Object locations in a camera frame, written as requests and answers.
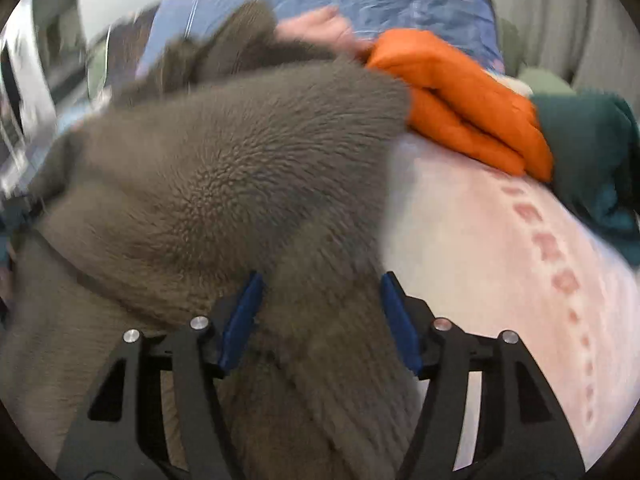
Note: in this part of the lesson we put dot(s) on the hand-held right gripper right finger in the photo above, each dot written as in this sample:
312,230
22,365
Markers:
398,320

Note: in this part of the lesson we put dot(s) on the orange puffer jacket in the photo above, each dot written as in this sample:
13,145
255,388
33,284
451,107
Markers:
450,90

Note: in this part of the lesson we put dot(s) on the green pillow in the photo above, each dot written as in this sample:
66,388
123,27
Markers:
545,80

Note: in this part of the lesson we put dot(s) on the grey pleated curtain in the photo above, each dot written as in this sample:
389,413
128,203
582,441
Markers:
560,25

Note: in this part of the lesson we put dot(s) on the pink plush blanket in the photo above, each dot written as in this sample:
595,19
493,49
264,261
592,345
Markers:
475,260

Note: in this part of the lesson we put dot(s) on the grey-brown fleece jacket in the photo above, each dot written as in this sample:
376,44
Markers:
225,160

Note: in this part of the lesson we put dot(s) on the blue plaid quilt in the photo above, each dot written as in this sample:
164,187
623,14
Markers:
375,0

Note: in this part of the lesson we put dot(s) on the dark green fleece garment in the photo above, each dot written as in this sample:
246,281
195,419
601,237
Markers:
585,150

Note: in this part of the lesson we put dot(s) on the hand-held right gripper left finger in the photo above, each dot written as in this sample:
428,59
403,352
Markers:
245,316

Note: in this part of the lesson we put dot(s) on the pink quilted jacket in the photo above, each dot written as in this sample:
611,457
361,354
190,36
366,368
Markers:
320,30

